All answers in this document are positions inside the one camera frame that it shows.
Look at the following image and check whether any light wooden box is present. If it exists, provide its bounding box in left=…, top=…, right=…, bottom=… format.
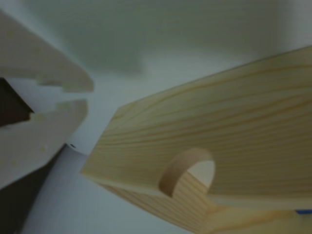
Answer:
left=79, top=45, right=312, bottom=234

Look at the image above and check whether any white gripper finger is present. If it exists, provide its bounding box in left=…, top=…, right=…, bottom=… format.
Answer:
left=0, top=9, right=94, bottom=93
left=0, top=98, right=88, bottom=191

